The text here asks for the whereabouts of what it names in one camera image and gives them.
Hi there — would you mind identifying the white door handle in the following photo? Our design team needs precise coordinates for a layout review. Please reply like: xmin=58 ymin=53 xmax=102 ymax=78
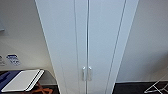
xmin=81 ymin=66 xmax=87 ymax=82
xmin=87 ymin=66 xmax=92 ymax=81

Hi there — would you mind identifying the blue cloth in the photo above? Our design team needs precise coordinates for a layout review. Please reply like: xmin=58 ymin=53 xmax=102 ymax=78
xmin=0 ymin=70 xmax=18 ymax=90

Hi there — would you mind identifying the wall sign blue print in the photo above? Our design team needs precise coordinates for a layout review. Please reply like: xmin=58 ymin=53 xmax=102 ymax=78
xmin=5 ymin=54 xmax=21 ymax=67

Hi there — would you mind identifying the wall sign grey print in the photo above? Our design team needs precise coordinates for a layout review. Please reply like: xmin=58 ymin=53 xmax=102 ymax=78
xmin=0 ymin=55 xmax=5 ymax=66

